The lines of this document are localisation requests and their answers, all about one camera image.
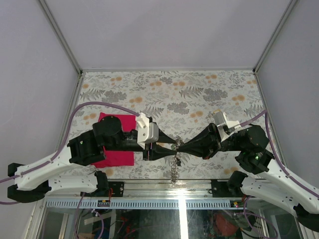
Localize pink folded cloth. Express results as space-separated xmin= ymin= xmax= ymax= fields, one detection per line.
xmin=90 ymin=112 xmax=137 ymax=169

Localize aluminium frame posts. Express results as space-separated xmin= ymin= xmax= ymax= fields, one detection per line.
xmin=37 ymin=0 xmax=300 ymax=75

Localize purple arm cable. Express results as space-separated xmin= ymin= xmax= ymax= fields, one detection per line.
xmin=239 ymin=110 xmax=319 ymax=200
xmin=0 ymin=101 xmax=142 ymax=205

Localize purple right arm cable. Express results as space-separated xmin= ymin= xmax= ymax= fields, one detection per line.
xmin=239 ymin=110 xmax=319 ymax=200

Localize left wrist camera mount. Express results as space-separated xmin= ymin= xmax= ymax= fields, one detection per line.
xmin=136 ymin=113 xmax=159 ymax=149

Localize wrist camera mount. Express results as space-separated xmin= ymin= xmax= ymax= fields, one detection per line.
xmin=136 ymin=113 xmax=159 ymax=149
xmin=213 ymin=111 xmax=242 ymax=142

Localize floral tablecloth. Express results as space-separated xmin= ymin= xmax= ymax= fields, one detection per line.
xmin=68 ymin=70 xmax=264 ymax=180

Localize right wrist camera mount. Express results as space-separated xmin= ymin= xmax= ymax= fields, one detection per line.
xmin=213 ymin=111 xmax=242 ymax=142

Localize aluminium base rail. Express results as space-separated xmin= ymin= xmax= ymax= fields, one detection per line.
xmin=37 ymin=178 xmax=275 ymax=199

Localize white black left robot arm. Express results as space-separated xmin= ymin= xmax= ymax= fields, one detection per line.
xmin=7 ymin=114 xmax=176 ymax=203

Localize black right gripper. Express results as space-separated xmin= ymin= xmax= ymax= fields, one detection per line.
xmin=176 ymin=122 xmax=245 ymax=159

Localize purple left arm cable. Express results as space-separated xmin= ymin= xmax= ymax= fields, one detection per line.
xmin=0 ymin=101 xmax=142 ymax=205

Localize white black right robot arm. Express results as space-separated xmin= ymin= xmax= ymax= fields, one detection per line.
xmin=177 ymin=123 xmax=319 ymax=232

